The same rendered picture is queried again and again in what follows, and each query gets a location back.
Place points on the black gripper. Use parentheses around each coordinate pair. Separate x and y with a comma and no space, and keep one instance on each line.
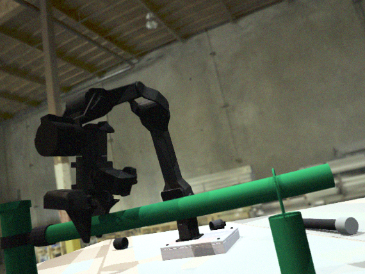
(81,203)

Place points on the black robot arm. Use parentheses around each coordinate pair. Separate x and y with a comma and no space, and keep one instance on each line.
(65,136)

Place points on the green pipe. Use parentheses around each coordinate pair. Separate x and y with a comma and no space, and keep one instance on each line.
(290,184)

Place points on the green post with loop top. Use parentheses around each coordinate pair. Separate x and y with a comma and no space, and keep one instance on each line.
(290,240)

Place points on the black band with cup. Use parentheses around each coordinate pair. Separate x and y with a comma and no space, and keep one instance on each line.
(36,237)

